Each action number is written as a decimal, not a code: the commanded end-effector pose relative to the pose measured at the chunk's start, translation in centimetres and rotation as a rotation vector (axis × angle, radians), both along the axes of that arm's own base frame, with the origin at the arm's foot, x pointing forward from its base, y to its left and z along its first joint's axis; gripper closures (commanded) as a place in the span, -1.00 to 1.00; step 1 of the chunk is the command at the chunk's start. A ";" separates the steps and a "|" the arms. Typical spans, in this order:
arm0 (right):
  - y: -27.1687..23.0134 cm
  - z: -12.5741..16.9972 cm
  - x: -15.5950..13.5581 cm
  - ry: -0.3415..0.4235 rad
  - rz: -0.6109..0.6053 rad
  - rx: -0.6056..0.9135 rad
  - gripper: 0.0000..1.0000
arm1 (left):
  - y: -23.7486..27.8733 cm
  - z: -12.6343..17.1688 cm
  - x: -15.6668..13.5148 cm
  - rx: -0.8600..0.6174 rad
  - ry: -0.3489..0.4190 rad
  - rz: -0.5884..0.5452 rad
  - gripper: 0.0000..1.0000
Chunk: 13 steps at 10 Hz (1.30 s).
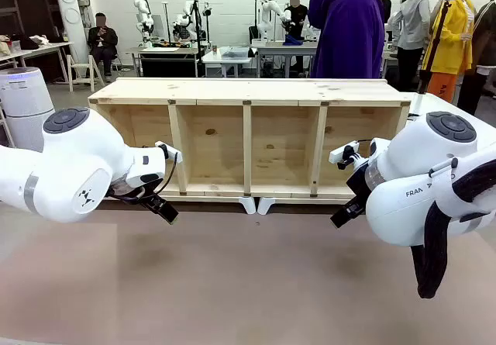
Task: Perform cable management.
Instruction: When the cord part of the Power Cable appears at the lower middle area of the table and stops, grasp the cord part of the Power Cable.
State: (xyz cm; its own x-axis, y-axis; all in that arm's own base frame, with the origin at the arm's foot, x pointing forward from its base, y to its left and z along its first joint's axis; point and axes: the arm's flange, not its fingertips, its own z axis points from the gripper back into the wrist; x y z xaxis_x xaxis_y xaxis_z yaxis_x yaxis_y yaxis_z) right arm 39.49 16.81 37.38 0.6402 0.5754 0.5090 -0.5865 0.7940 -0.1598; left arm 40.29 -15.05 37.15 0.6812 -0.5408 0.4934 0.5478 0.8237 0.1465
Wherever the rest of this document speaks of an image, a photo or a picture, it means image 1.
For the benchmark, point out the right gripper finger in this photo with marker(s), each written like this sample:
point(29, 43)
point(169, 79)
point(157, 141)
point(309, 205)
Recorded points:
point(352, 216)
point(346, 209)

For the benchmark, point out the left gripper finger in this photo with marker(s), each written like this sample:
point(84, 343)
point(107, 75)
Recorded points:
point(159, 212)
point(164, 206)

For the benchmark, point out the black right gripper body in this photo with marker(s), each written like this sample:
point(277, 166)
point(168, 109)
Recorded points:
point(358, 186)

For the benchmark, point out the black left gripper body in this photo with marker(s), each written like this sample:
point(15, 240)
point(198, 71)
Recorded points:
point(139, 195)

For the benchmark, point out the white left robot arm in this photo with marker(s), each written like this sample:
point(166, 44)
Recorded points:
point(77, 159)

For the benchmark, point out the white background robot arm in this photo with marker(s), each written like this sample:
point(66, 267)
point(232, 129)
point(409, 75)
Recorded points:
point(184, 21)
point(269, 17)
point(144, 19)

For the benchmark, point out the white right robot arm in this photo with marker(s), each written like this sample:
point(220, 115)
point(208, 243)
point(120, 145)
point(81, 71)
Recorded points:
point(418, 147)

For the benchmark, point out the white folding step stool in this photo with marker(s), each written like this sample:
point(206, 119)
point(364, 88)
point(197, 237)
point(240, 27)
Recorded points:
point(83, 71)

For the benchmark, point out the wooden four-compartment shelf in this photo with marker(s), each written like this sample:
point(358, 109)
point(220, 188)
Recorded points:
point(248, 89)

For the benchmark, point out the grey background work table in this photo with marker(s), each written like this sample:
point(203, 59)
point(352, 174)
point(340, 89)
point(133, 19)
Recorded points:
point(166, 50)

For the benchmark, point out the white cylindrical air purifier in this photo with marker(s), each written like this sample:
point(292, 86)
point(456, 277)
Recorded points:
point(23, 101)

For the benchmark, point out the grey background robot table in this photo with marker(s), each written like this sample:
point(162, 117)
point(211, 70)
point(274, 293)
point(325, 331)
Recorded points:
point(286, 48)

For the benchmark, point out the person in purple hoodie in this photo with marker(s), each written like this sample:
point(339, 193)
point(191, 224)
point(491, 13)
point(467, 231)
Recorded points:
point(348, 31)

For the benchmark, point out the small white background table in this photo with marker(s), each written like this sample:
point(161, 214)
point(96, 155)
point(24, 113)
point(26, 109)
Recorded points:
point(226, 60)

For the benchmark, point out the blue cloth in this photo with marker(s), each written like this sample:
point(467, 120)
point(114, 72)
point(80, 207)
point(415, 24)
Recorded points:
point(292, 41)

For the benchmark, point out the seated person in dark clothes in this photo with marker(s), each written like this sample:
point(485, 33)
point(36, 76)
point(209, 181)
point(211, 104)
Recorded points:
point(102, 38)

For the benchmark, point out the black and yellow stand pole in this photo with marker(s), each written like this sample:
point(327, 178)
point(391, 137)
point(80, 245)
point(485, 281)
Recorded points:
point(436, 42)

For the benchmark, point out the clear plastic bin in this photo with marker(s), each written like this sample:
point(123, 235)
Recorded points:
point(234, 52)

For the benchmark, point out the mannequin in yellow jacket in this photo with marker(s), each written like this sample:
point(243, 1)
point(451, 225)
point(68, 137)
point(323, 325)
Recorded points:
point(451, 42)

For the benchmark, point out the black background tripod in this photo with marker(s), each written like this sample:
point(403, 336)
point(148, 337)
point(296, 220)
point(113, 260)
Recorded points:
point(198, 31)

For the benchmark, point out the mannequin in grey hoodie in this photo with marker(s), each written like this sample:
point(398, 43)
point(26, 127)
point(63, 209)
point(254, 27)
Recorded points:
point(412, 19)

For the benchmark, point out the standing person in black shirt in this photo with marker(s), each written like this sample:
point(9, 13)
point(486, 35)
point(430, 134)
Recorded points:
point(296, 17)

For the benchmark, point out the cluttered white background table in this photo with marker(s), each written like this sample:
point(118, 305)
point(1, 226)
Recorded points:
point(31, 50)

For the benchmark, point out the mannequin in dark jacket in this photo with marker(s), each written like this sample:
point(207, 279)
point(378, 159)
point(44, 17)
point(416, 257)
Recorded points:
point(484, 50)

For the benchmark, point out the standing person in black sweater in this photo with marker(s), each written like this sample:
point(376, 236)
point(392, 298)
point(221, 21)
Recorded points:
point(383, 0)

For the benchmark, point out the tall white tower air conditioner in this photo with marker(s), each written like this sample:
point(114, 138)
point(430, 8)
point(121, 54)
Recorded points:
point(71, 15)

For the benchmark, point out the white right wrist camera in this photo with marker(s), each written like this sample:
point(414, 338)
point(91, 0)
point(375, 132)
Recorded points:
point(341, 154)

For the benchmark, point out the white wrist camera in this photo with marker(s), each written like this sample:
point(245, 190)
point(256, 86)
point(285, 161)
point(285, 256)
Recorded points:
point(172, 152)
point(341, 154)

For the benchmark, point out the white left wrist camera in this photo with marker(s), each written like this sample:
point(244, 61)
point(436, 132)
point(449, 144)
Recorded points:
point(172, 152)

